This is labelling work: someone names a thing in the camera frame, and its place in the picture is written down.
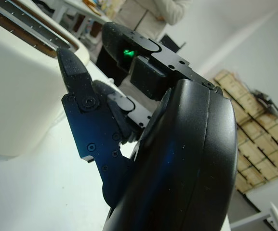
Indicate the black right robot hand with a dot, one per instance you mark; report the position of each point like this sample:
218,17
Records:
177,156

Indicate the person's dark legs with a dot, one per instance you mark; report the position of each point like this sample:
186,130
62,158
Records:
141,19

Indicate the cream white toaster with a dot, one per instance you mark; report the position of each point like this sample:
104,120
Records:
20,96

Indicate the stack of wooden crates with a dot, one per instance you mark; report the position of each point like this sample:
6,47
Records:
261,144

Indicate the white side table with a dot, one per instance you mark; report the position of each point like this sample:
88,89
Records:
273,219

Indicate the white desk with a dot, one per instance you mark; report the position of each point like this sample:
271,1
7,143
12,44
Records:
81,9

